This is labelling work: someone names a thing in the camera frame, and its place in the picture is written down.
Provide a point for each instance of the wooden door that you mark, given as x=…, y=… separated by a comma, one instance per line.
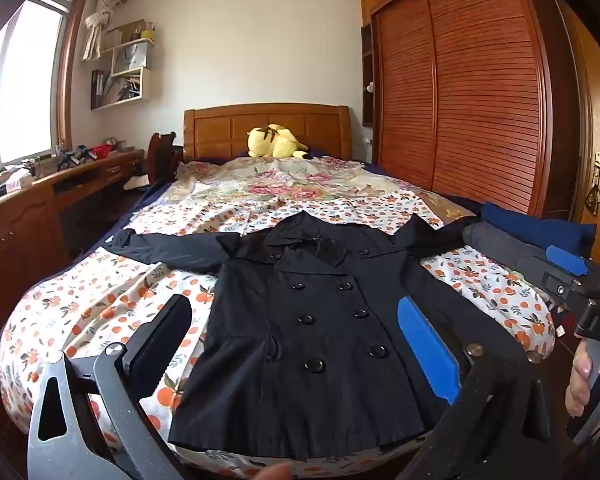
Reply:
x=590, y=110

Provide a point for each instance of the pink floral quilt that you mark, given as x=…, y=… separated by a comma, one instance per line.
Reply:
x=280, y=185

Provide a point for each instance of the yellow plush toy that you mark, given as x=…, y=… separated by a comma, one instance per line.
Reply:
x=275, y=142

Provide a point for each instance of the person's right hand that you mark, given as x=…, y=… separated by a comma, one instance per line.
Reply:
x=577, y=385

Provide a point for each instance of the wooden chair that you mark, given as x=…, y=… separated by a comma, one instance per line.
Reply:
x=160, y=155

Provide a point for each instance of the white tissue box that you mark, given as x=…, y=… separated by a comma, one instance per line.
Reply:
x=15, y=180

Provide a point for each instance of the long wooden desk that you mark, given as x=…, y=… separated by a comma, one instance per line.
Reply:
x=20, y=225

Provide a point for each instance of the white paper bag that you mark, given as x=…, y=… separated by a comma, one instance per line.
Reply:
x=130, y=57

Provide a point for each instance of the dark hanging door ornament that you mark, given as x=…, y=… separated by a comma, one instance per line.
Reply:
x=592, y=200

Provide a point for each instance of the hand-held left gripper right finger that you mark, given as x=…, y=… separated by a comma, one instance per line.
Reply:
x=425, y=345

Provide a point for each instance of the folded navy garment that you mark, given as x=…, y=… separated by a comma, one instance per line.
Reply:
x=540, y=227

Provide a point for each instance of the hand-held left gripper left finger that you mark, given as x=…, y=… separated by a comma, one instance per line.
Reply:
x=160, y=340

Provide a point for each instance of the dark wooden side shelf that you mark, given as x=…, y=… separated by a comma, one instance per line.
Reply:
x=366, y=60

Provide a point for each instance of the orange fruit print bed sheet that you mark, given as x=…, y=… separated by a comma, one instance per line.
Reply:
x=80, y=310

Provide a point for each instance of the white wall shelf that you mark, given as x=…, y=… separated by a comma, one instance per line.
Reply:
x=145, y=87

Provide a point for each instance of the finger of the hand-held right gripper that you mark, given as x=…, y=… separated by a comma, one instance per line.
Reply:
x=565, y=289
x=567, y=260

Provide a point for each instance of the wooden louvered wardrobe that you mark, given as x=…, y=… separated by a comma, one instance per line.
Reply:
x=455, y=85

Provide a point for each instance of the folded grey garment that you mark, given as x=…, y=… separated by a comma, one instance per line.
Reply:
x=500, y=245

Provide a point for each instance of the window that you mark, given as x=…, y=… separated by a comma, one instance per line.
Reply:
x=25, y=85

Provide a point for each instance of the black double-breasted coat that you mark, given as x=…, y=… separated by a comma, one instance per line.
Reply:
x=305, y=360

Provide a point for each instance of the wooden bed headboard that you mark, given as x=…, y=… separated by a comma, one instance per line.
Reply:
x=215, y=130

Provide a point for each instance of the tied beige curtain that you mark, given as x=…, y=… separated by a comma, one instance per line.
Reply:
x=100, y=20

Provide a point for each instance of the white paper sheet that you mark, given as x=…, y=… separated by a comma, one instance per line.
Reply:
x=137, y=182

